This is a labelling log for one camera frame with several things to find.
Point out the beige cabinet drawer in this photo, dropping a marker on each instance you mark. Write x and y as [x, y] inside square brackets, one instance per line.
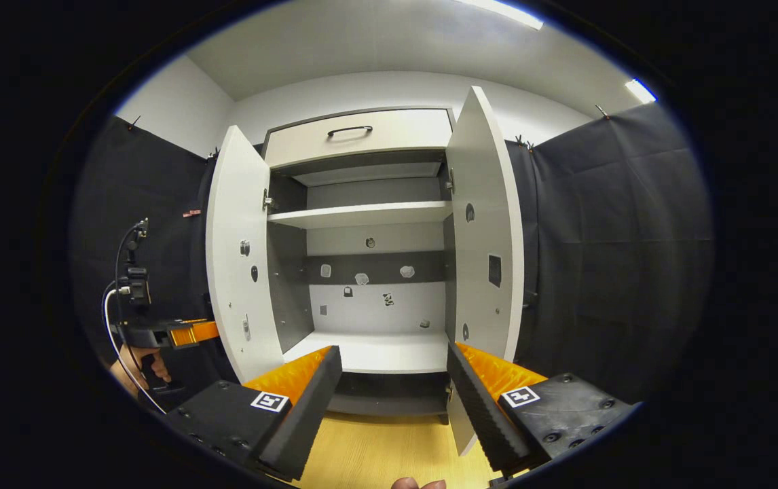
[396, 129]

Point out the white cabinet shelf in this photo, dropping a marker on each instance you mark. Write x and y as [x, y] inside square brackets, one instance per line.
[368, 174]
[375, 353]
[362, 214]

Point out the beige cabinet door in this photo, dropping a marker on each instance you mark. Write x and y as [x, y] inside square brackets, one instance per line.
[484, 204]
[239, 217]

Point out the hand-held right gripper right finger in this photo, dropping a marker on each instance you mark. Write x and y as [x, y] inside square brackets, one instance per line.
[480, 421]

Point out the black clip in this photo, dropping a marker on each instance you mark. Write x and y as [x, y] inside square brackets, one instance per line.
[213, 155]

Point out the black backdrop cloth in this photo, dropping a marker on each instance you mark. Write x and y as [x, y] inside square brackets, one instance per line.
[158, 190]
[620, 238]

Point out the double-door shoe cabinet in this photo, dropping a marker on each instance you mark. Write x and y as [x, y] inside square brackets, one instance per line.
[375, 309]

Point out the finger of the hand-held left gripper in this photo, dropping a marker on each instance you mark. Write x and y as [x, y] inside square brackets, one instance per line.
[192, 333]

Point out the metal door hinge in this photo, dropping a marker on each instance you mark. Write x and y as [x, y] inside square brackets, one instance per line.
[267, 200]
[450, 180]

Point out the small ceiling light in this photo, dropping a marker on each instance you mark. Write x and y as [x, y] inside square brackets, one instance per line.
[640, 90]

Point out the long ceiling light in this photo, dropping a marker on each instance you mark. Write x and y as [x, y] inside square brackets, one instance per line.
[504, 12]

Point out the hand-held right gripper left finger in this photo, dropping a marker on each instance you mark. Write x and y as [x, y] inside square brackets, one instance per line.
[304, 421]

